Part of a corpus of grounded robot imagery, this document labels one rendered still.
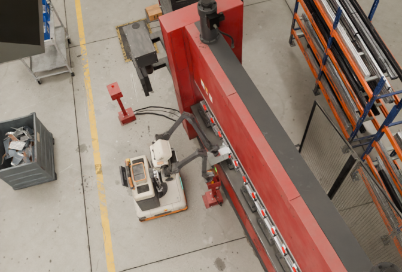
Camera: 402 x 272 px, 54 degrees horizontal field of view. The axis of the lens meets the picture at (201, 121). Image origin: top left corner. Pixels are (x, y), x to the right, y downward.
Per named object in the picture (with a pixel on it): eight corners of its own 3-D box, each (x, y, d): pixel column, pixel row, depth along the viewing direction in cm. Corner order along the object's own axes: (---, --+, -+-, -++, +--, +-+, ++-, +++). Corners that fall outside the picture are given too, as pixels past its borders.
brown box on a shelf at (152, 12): (144, 9, 596) (142, 3, 585) (161, 5, 598) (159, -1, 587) (148, 23, 581) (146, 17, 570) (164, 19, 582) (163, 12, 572)
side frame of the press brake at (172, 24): (183, 127, 600) (157, 17, 402) (233, 106, 613) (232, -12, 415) (189, 140, 588) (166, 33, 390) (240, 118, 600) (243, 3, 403)
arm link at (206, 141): (188, 115, 439) (185, 119, 430) (192, 112, 437) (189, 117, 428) (208, 145, 452) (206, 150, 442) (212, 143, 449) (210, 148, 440)
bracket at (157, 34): (144, 40, 477) (143, 36, 471) (163, 33, 481) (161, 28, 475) (155, 63, 458) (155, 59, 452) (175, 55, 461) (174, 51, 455)
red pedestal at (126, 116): (117, 116, 619) (102, 85, 548) (132, 110, 623) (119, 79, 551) (121, 126, 609) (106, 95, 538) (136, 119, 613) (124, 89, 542)
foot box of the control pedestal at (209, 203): (201, 195, 543) (201, 192, 532) (218, 189, 545) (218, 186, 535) (206, 208, 533) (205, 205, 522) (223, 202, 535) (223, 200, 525)
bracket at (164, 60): (151, 65, 519) (151, 62, 513) (168, 58, 523) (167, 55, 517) (163, 87, 500) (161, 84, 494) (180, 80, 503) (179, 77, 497)
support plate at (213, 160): (204, 153, 465) (204, 153, 464) (224, 144, 469) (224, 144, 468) (210, 166, 456) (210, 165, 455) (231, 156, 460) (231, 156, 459)
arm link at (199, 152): (198, 144, 413) (200, 152, 407) (207, 149, 421) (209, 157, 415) (170, 164, 434) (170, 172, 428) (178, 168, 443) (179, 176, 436)
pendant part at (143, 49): (137, 72, 520) (121, 26, 447) (155, 66, 523) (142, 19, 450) (149, 101, 495) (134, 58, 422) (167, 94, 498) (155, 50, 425)
